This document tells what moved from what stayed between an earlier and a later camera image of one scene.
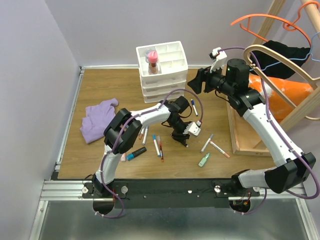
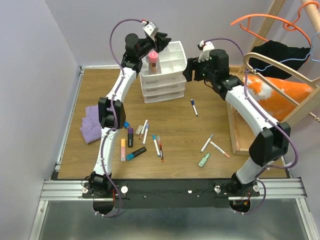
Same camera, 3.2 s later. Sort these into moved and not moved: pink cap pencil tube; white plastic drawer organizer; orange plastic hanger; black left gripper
Moved: black left gripper
Not moved: orange plastic hanger; white plastic drawer organizer; pink cap pencil tube
